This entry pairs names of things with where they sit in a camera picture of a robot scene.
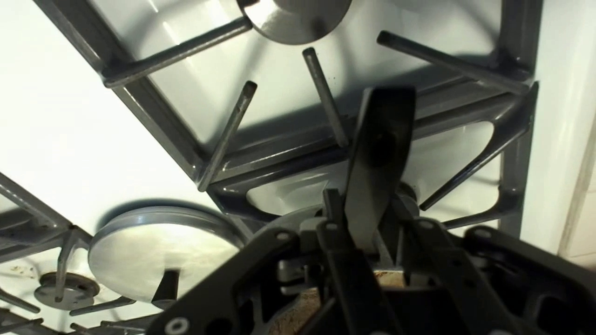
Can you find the round gas burner cap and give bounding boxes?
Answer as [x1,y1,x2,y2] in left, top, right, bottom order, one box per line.
[33,270,100,311]
[236,0,353,47]

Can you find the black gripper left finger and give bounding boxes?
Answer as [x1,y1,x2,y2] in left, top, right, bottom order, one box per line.
[145,189,405,335]

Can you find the round metal pot lid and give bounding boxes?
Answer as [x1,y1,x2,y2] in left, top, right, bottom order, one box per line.
[85,198,256,310]

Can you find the white gas stove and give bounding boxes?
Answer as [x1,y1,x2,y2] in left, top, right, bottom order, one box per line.
[0,0,596,335]

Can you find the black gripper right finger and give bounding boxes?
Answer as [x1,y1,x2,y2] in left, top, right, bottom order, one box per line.
[396,196,596,335]

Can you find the metal pot with black handle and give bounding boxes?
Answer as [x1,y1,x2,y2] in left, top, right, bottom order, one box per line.
[247,86,417,335]

